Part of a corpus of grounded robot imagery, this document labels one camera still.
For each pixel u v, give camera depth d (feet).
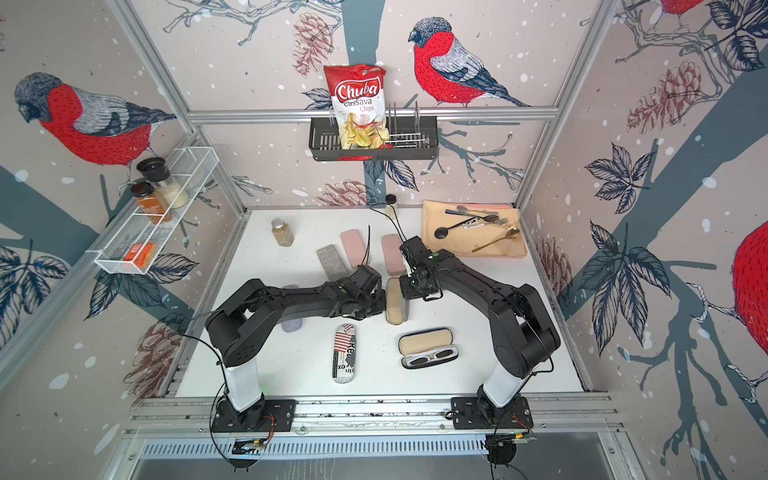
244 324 1.60
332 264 3.30
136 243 2.34
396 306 2.91
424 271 2.12
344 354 2.62
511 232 3.62
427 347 2.74
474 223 3.75
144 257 2.19
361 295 2.45
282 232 3.40
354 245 3.59
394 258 3.48
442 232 3.67
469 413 2.40
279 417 2.40
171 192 2.48
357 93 2.68
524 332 1.50
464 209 3.90
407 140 3.11
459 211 3.89
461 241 3.64
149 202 2.30
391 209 3.62
